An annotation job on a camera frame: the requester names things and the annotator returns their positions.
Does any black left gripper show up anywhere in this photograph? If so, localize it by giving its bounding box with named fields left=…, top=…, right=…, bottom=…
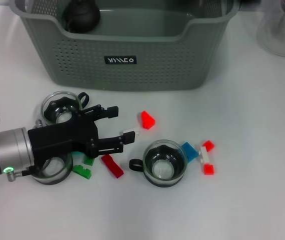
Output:
left=27, top=104, right=136, bottom=168

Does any grey-green plastic storage bin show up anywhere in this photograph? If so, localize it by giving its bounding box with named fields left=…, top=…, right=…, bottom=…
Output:
left=8, top=0, right=241, bottom=92

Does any small white brick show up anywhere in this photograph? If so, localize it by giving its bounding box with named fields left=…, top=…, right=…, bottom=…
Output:
left=119, top=126, right=141, bottom=137

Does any dark red long brick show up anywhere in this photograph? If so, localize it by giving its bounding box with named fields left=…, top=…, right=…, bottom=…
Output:
left=100, top=154, right=125, bottom=179

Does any red wedge brick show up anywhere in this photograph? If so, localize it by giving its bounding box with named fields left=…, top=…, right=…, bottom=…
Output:
left=139, top=110, right=157, bottom=130

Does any green notched brick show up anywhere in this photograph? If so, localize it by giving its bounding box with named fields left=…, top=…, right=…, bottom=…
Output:
left=72, top=164, right=93, bottom=180

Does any blue square plate brick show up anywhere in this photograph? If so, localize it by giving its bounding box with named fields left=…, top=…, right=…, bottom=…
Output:
left=181, top=141, right=199, bottom=163

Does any long white brick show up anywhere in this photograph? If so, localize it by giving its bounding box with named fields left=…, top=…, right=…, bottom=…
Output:
left=197, top=146, right=212, bottom=166

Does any small red brick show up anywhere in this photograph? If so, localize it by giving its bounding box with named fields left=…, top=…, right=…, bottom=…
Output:
left=201, top=140, right=215, bottom=153
left=202, top=163, right=216, bottom=176

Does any black teapot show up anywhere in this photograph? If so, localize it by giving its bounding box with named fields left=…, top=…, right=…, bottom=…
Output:
left=61, top=0, right=101, bottom=35

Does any left arm cable with plug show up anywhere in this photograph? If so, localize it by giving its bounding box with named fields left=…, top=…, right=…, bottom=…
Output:
left=6, top=166, right=42, bottom=182

